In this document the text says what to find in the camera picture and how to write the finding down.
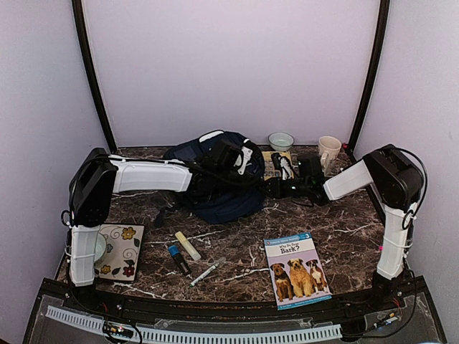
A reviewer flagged blue black marker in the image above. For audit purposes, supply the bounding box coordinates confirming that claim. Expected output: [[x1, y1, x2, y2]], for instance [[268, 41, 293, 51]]
[[168, 245, 191, 276]]

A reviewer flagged green bowl on plate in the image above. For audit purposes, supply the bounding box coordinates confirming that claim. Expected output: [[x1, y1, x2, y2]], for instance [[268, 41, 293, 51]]
[[94, 233, 107, 265]]

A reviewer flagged yellow picture book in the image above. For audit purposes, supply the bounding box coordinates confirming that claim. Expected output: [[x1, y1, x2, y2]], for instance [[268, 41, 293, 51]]
[[262, 151, 295, 181]]

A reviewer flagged cream ceramic mug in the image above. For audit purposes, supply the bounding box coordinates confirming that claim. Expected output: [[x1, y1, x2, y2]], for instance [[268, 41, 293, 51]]
[[318, 136, 342, 175]]

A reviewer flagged floral square plate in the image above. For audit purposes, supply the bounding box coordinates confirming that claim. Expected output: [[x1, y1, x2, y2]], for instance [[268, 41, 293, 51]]
[[95, 224, 144, 282]]

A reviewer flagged black front rail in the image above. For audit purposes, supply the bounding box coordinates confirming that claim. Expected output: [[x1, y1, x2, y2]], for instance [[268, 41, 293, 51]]
[[42, 277, 427, 325]]

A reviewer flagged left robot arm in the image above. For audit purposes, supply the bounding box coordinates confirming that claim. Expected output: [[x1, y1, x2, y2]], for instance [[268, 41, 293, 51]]
[[65, 140, 256, 312]]

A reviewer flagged navy blue student backpack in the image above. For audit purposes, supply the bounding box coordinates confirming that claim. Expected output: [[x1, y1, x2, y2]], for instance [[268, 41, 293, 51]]
[[154, 130, 265, 228]]

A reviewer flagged black frame post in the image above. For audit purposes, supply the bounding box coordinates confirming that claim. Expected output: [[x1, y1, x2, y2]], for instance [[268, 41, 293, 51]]
[[71, 0, 118, 153], [347, 0, 391, 153]]

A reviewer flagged white green pen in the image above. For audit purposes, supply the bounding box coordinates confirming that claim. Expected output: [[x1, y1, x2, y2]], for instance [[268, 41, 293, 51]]
[[189, 257, 226, 287]]

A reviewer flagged white slotted cable duct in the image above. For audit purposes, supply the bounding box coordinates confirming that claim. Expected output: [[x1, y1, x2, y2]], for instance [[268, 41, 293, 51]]
[[45, 306, 342, 343]]

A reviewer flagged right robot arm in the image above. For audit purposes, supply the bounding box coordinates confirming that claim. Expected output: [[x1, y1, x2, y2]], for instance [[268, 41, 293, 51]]
[[260, 144, 427, 311]]

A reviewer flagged right black frame post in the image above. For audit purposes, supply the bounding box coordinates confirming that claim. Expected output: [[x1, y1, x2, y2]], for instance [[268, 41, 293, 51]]
[[347, 0, 391, 153]]

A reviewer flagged left black frame post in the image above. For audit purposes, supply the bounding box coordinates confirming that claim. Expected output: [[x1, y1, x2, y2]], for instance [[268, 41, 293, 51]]
[[71, 0, 118, 153]]

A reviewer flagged small green bowl at back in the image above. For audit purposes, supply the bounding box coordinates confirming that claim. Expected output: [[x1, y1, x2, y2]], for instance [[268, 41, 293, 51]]
[[268, 132, 295, 152]]

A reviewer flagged dog book Why Dogs Bark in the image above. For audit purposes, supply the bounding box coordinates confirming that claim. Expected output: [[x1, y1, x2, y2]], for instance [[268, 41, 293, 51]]
[[264, 232, 332, 310]]

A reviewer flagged small circuit board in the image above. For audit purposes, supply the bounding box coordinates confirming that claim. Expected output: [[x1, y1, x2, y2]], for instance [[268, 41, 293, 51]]
[[103, 322, 134, 338]]

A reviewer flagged yellow highlighter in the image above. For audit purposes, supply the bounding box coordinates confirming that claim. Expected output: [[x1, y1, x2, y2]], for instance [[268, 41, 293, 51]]
[[175, 231, 202, 261]]

